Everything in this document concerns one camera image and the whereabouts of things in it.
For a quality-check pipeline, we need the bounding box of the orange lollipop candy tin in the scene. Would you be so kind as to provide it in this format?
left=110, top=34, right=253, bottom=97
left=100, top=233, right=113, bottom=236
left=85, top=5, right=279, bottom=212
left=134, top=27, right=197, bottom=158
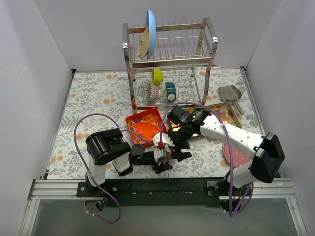
left=126, top=108, right=162, bottom=148

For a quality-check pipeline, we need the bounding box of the beige plate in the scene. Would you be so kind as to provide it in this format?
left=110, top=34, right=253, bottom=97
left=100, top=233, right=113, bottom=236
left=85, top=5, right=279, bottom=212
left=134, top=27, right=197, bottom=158
left=137, top=27, right=150, bottom=59

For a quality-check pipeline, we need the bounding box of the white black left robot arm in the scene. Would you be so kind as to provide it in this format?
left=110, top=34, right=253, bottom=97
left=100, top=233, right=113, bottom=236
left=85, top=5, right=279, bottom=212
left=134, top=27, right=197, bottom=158
left=86, top=128, right=172, bottom=197

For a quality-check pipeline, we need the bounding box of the patterned ceramic bowl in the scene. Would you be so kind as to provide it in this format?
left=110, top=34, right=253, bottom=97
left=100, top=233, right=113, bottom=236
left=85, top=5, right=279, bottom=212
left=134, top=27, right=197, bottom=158
left=146, top=84, right=160, bottom=104

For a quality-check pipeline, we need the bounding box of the teal white mug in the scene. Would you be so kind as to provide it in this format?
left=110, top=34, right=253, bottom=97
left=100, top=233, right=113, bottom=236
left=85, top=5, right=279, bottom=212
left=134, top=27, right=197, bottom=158
left=165, top=82, right=177, bottom=102

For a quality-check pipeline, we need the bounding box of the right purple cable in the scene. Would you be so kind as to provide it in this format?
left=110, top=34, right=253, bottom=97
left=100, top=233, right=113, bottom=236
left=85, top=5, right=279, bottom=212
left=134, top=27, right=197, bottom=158
left=158, top=102, right=254, bottom=217

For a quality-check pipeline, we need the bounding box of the yellow-green bowl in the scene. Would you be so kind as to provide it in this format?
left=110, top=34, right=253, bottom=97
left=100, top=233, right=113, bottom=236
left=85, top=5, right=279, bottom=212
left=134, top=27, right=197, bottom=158
left=152, top=68, right=164, bottom=86

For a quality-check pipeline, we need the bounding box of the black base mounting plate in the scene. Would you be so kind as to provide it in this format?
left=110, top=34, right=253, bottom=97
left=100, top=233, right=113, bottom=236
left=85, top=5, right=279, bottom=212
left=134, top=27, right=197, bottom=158
left=76, top=177, right=252, bottom=207

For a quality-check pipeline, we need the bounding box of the steel two-tier dish rack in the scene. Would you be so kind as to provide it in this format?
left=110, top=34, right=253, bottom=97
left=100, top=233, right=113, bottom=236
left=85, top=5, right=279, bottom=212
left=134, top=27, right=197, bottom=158
left=123, top=17, right=218, bottom=113

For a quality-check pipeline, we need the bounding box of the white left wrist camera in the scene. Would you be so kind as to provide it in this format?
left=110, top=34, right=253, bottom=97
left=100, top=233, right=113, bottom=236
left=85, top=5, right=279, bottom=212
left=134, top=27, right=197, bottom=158
left=153, top=147, right=166, bottom=163

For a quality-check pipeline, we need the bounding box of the star candy tin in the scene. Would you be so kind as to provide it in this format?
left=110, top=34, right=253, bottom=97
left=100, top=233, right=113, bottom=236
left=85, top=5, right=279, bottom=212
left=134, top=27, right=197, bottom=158
left=170, top=122, right=199, bottom=139

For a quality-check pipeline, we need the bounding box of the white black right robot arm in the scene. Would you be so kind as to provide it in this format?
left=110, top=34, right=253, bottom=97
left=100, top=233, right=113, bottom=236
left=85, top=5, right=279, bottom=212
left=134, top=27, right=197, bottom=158
left=167, top=106, right=285, bottom=196

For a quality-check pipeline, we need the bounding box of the metal scoop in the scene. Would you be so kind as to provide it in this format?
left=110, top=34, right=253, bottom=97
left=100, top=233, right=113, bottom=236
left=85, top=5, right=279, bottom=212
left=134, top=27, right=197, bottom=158
left=218, top=85, right=244, bottom=115

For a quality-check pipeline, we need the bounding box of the aluminium frame rail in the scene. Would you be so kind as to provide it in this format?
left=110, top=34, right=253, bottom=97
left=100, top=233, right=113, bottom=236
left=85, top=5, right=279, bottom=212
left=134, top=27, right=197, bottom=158
left=21, top=178, right=307, bottom=236

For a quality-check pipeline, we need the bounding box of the pink polka dot plate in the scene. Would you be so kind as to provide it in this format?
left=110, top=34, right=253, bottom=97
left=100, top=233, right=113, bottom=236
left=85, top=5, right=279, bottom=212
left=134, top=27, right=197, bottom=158
left=223, top=144, right=250, bottom=168

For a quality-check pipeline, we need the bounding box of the gold tin of candies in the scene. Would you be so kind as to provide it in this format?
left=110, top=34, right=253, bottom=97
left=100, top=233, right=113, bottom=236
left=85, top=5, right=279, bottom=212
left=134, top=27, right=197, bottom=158
left=187, top=101, right=243, bottom=129

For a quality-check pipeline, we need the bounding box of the light blue plate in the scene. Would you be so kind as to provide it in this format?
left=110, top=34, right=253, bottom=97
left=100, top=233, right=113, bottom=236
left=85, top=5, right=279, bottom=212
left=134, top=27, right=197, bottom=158
left=146, top=9, right=157, bottom=58

